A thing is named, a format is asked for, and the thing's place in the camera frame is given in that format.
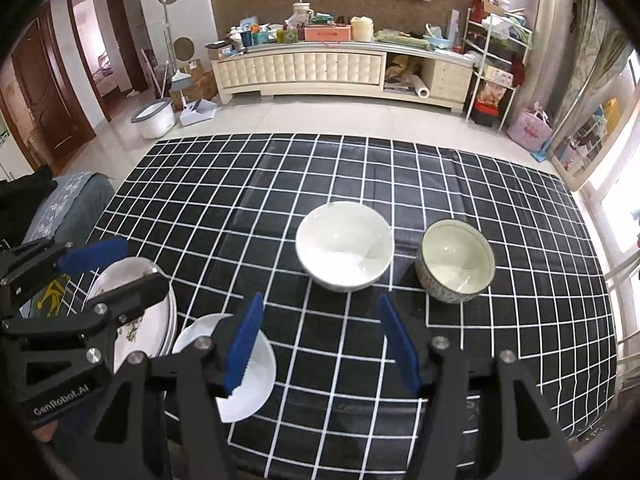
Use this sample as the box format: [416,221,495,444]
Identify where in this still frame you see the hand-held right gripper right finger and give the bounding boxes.
[377,294,581,480]

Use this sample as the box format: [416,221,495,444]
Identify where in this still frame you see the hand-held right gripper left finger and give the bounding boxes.
[67,291,266,480]

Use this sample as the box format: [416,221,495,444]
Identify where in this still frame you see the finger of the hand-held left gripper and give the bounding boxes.
[0,274,171,348]
[0,237,130,311]

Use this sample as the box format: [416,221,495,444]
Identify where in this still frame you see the large pink flower plate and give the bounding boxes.
[86,257,176,361]

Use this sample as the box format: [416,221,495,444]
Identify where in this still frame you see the green patterned bowl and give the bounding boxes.
[415,219,496,305]

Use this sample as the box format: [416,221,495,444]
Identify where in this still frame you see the plain white bowl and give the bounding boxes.
[295,201,393,293]

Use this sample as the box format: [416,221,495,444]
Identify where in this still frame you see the grey sofa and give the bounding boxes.
[22,171,117,321]

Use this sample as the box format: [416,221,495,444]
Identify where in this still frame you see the dark cloth with yellow print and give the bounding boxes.
[20,272,71,318]

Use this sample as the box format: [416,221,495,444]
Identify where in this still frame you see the black garment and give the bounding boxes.
[0,165,58,246]

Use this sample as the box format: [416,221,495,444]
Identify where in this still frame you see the white mop bucket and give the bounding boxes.
[131,100,177,140]

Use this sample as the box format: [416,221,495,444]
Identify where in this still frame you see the black checked tablecloth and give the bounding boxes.
[85,132,618,480]

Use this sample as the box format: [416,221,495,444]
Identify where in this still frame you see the brown wooden door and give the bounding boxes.
[0,0,96,171]

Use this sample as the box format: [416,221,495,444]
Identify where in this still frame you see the white dustpan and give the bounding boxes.
[179,99,218,128]

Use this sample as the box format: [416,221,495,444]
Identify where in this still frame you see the white mop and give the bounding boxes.
[159,0,196,92]

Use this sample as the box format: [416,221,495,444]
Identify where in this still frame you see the cardboard boxes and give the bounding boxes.
[167,57,221,111]

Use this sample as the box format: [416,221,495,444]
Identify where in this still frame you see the brown framed doorway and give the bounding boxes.
[65,0,148,121]

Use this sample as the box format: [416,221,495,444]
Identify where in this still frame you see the pink bag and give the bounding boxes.
[507,102,553,153]

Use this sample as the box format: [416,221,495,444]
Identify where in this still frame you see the glass balcony door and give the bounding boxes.
[575,50,640,361]

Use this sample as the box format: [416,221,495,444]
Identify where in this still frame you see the white paper roll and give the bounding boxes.
[407,72,431,98]

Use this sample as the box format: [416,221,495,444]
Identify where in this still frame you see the cream framed standing mirror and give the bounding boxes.
[547,47,640,191]

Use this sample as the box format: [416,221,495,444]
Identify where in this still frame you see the cream tv cabinet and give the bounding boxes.
[210,40,476,113]

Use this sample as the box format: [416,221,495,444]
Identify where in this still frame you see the white metal storage rack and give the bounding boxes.
[462,7,532,131]

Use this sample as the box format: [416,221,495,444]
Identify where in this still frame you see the green cloth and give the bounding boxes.
[374,29,431,50]

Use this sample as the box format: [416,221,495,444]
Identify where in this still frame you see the cream jar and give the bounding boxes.
[350,16,376,42]

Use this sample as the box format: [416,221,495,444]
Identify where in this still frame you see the pink box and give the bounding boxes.
[304,25,353,42]

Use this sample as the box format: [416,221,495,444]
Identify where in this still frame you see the standing air conditioner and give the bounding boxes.
[532,0,576,126]

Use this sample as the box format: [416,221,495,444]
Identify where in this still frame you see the patterned beige curtain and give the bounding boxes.
[565,0,631,126]

